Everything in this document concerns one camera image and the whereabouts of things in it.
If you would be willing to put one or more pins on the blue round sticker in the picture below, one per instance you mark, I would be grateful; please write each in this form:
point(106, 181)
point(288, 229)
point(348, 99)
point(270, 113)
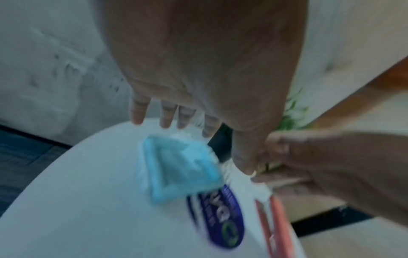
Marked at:
point(216, 221)

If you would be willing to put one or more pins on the person's left hand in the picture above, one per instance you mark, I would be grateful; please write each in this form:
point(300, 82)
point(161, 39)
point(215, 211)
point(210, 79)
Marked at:
point(207, 63)

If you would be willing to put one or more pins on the green plant in black pot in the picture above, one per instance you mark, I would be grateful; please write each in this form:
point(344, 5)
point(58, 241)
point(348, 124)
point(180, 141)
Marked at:
point(220, 143)

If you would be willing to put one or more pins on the coral pink stapler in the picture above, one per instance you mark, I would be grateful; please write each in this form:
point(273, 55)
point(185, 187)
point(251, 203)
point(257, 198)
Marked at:
point(277, 226)

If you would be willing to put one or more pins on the person's right hand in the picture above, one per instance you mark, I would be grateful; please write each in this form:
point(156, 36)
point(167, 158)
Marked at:
point(344, 166)

